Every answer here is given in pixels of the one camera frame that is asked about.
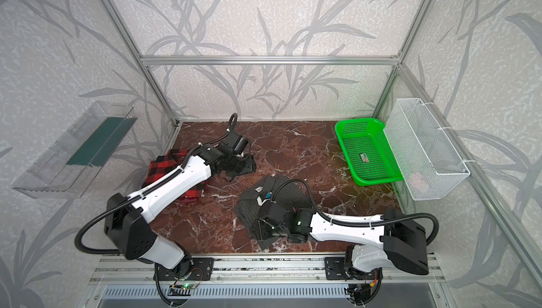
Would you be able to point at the clear plastic wall tray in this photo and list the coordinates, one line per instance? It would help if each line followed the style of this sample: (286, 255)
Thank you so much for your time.
(70, 165)

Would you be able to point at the aluminium horizontal frame bar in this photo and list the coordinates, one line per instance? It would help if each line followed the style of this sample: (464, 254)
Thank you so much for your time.
(153, 60)

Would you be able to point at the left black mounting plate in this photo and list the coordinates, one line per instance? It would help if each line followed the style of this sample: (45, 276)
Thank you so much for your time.
(194, 269)

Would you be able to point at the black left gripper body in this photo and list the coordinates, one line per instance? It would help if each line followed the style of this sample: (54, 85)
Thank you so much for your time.
(236, 164)

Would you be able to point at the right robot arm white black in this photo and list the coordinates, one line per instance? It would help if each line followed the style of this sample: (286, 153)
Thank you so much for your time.
(380, 241)

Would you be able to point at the black mounting plate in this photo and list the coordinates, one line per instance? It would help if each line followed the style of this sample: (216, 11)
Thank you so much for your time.
(341, 268)
(194, 269)

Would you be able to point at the green plastic basket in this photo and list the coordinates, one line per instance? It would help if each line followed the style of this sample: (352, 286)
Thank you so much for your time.
(367, 152)

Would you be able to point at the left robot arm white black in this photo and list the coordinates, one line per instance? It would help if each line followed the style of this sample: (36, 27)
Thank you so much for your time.
(129, 228)

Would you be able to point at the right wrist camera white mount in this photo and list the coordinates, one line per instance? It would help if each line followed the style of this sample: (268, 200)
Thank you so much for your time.
(264, 194)

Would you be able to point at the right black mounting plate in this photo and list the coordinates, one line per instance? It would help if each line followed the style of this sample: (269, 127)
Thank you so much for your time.
(341, 268)

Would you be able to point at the white wire mesh basket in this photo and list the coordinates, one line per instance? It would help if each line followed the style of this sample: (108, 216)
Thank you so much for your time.
(428, 161)

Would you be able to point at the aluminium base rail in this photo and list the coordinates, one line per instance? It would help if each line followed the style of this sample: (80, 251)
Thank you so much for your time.
(252, 268)

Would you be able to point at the grey pinstriped long sleeve shirt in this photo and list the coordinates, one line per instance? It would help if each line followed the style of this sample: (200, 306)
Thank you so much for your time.
(247, 209)

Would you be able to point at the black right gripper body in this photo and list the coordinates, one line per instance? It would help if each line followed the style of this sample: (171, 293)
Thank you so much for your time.
(262, 221)

